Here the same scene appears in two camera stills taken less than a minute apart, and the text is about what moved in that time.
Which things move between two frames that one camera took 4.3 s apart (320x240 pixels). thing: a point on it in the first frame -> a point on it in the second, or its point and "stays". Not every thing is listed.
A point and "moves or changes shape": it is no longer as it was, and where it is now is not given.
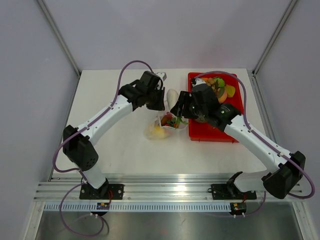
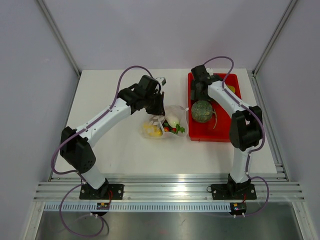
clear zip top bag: [163, 127] moves or changes shape
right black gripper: [185, 98] -> [195, 93]
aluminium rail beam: [171, 187] stays
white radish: [172, 95] -> [173, 119]
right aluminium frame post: [274, 36] stays
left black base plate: [107, 191] stays
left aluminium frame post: [53, 23] stays
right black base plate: [230, 191] stays
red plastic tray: [205, 132] stays
